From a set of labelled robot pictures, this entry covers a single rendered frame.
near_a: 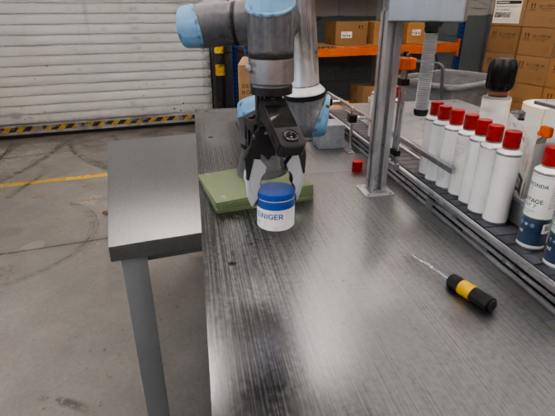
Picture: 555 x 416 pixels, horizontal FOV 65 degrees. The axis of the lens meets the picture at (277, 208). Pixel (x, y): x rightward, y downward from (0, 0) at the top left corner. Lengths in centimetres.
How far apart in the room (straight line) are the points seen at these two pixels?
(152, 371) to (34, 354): 95
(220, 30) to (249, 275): 46
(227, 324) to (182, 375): 112
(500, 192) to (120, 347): 160
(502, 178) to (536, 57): 391
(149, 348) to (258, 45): 84
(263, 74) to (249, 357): 44
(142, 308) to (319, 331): 55
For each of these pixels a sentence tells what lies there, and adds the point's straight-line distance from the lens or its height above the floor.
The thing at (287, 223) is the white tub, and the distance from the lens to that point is 79.
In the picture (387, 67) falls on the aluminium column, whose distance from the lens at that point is 120.
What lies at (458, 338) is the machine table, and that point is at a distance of 80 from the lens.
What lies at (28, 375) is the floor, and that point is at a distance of 209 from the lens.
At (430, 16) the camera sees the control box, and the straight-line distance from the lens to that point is 114.
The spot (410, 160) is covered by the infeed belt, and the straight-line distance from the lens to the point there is 144.
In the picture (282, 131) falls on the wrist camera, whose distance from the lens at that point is 69.
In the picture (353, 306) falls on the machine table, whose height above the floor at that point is 83.
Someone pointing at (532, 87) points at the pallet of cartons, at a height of 62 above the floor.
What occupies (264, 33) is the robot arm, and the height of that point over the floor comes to 128.
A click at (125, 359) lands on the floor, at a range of 201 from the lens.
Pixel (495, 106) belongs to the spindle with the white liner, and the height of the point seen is 104.
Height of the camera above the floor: 132
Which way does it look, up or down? 25 degrees down
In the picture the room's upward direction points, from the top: straight up
